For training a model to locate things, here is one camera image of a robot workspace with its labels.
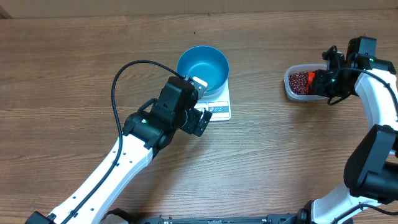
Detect red measuring scoop blue handle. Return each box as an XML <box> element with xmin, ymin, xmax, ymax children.
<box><xmin>306</xmin><ymin>71</ymin><xmax>315</xmax><ymax>95</ymax></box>

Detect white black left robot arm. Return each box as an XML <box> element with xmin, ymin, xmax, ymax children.
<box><xmin>26</xmin><ymin>77</ymin><xmax>211</xmax><ymax>223</ymax></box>

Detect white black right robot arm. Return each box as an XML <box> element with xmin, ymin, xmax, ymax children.
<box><xmin>267</xmin><ymin>36</ymin><xmax>397</xmax><ymax>223</ymax></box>

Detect white digital kitchen scale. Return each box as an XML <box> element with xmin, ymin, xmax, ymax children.
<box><xmin>195</xmin><ymin>81</ymin><xmax>231</xmax><ymax>122</ymax></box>

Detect teal plastic bowl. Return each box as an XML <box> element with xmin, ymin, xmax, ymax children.
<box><xmin>177</xmin><ymin>45</ymin><xmax>229</xmax><ymax>96</ymax></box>

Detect red adzuki beans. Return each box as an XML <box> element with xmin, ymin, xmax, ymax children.
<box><xmin>288</xmin><ymin>72</ymin><xmax>308</xmax><ymax>95</ymax></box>

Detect clear plastic food container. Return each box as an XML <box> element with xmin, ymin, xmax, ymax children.
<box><xmin>284</xmin><ymin>63</ymin><xmax>327</xmax><ymax>102</ymax></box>

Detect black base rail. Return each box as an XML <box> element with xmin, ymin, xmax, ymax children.
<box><xmin>101</xmin><ymin>207</ymin><xmax>354</xmax><ymax>224</ymax></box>

